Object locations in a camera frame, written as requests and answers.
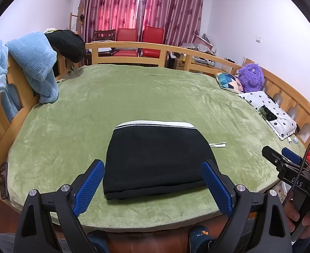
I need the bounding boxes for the black pants with white stripe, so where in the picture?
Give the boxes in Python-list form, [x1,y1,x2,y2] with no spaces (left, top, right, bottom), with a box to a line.
[103,120,227,200]

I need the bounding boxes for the person's right foot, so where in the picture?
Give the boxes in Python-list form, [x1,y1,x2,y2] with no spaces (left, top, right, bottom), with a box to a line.
[189,225,216,253]

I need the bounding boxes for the person's left leg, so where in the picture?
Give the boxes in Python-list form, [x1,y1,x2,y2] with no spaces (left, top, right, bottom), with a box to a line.
[0,233,68,253]

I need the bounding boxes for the purple plush toy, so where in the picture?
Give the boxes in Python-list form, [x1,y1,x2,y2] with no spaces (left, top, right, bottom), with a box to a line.
[236,63,265,93]

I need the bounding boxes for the black jacket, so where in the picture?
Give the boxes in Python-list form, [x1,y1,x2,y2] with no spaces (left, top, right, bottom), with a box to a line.
[44,30,86,63]

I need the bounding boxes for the red floral curtain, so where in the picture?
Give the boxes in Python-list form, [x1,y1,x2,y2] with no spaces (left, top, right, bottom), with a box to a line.
[82,0,142,44]
[136,0,206,46]

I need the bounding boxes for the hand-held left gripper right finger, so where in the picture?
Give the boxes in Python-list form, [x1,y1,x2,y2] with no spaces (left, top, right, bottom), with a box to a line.
[202,159,294,253]

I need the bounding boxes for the person's foot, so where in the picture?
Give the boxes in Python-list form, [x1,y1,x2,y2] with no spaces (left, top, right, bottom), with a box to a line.
[189,225,216,253]
[88,232,110,253]

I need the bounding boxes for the wooden clothes rack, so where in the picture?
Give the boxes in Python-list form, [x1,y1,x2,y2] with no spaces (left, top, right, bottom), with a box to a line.
[69,5,86,36]

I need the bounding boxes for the star print cloth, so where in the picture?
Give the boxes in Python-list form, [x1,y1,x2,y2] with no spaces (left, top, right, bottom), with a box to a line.
[272,182,294,209]

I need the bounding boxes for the black cable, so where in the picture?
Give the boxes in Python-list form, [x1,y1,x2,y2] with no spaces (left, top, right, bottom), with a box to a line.
[282,130,310,210]

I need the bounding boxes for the geometric patterned pillow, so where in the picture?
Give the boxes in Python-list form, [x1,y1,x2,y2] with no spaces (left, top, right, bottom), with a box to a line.
[215,72,246,93]

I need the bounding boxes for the pile of plastic bags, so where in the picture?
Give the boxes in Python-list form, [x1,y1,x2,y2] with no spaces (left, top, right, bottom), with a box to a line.
[183,33,218,56]

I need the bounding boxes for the white floral pillow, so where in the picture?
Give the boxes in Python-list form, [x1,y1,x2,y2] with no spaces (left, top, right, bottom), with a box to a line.
[239,91,298,141]

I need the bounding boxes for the red chair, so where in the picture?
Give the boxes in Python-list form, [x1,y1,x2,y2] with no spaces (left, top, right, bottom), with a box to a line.
[116,28,140,57]
[140,26,165,58]

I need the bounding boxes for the person's left foot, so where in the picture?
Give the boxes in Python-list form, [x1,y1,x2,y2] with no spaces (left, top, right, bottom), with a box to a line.
[88,232,110,253]

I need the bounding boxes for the dark wooden chair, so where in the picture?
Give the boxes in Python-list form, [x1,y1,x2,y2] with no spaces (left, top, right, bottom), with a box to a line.
[93,30,116,57]

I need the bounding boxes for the green fleece blanket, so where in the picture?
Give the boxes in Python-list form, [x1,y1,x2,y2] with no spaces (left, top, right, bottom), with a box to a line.
[7,65,307,228]

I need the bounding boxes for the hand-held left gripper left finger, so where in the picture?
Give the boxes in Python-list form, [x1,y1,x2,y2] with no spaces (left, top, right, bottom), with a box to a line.
[14,159,106,253]

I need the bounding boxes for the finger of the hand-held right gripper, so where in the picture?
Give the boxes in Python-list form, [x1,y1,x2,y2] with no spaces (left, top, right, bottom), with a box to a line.
[282,148,302,164]
[262,146,290,173]

